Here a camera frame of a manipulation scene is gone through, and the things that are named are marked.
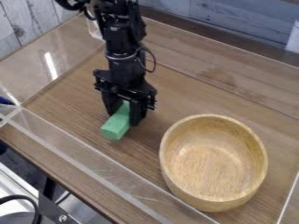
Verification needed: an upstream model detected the black metal table leg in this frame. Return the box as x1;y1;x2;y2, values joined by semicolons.
43;178;56;200

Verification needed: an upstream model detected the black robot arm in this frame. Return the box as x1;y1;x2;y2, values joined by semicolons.
55;0;157;126

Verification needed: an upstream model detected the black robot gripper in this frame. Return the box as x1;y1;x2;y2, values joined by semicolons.
93;54;157;126

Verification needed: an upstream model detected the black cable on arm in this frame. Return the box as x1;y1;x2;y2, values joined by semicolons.
135;43;156;74

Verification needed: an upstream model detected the clear acrylic enclosure wall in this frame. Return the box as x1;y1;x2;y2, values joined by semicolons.
0;17;299;224

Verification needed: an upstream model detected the green rectangular block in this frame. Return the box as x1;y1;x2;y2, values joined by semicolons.
100;101;129;140

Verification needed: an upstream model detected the black cable lower left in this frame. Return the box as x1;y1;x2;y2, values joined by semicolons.
0;194;43;224

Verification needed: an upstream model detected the brown wooden bowl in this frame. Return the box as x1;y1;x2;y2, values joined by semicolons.
159;114;268;213

